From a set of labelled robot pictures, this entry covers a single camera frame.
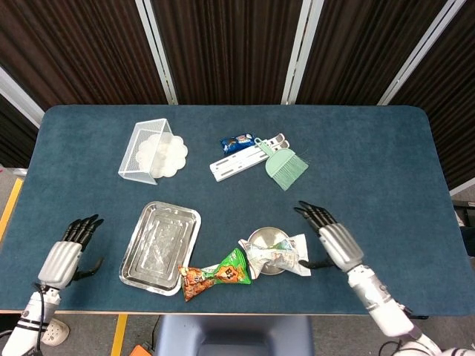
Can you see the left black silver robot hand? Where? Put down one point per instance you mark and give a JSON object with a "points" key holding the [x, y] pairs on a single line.
{"points": [[61, 259]]}

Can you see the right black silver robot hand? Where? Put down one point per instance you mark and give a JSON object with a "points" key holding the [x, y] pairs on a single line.
{"points": [[341, 246]]}

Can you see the white snack packet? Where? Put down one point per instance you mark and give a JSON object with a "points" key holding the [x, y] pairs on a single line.
{"points": [[274, 259]]}

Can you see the orange green snack packet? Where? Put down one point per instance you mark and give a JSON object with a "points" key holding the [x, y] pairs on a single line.
{"points": [[226, 274]]}

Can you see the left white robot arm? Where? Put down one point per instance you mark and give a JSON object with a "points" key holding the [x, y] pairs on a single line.
{"points": [[29, 322]]}

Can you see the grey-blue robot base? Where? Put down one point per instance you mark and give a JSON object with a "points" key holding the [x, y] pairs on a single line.
{"points": [[234, 330]]}

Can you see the white clog shoe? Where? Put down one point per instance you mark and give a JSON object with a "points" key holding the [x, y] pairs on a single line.
{"points": [[59, 333]]}

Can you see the round stainless steel plate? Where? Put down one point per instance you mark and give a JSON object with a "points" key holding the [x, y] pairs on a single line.
{"points": [[267, 237]]}

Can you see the blue felt table cover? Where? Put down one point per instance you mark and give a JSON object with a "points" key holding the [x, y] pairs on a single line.
{"points": [[371, 167]]}

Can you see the green hand brush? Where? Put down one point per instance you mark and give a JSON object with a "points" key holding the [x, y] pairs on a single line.
{"points": [[285, 168]]}

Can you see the rectangular stainless steel tray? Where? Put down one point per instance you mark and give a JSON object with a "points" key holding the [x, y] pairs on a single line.
{"points": [[159, 244]]}

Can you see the orange object on floor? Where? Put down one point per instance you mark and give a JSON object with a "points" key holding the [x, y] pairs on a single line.
{"points": [[141, 350]]}

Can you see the white plastic sealing clip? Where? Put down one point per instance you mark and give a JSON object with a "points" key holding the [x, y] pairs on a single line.
{"points": [[230, 160], [237, 170]]}

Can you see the brown slatted partition panel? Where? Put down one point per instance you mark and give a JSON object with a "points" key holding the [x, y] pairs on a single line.
{"points": [[449, 104], [363, 52], [15, 133], [230, 48], [74, 48]]}

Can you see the blue snack wrapper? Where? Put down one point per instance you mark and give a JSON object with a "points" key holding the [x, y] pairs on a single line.
{"points": [[234, 144]]}

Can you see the white scalloped coaster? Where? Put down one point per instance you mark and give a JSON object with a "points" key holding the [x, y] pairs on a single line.
{"points": [[174, 155]]}

